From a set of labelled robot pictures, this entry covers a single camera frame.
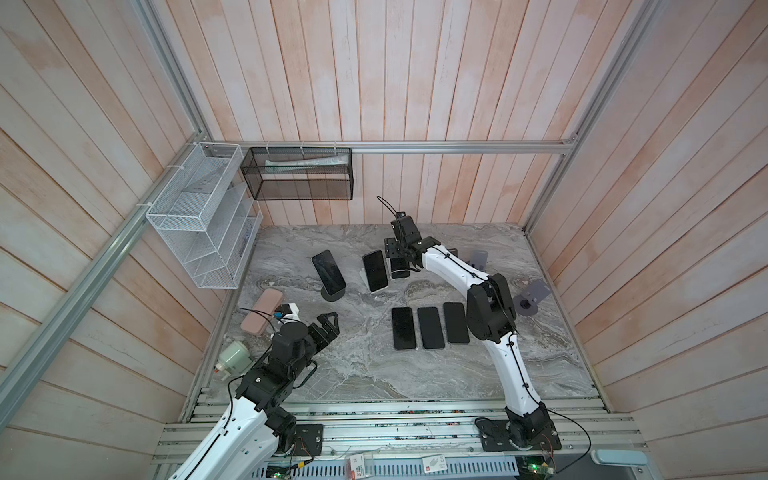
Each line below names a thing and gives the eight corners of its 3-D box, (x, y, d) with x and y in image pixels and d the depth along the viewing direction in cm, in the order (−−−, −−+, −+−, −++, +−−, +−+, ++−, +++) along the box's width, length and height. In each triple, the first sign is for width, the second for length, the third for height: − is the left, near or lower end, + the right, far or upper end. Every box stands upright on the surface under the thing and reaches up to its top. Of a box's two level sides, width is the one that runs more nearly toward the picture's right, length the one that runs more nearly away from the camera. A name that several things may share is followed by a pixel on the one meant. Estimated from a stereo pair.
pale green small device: (230, 379, 86) (216, 368, 78) (229, 359, 90) (216, 346, 82) (254, 371, 87) (243, 359, 80) (253, 351, 91) (241, 338, 84)
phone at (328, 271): (331, 302, 101) (325, 278, 90) (317, 280, 107) (310, 256, 96) (347, 293, 103) (343, 269, 92) (333, 272, 109) (328, 248, 98)
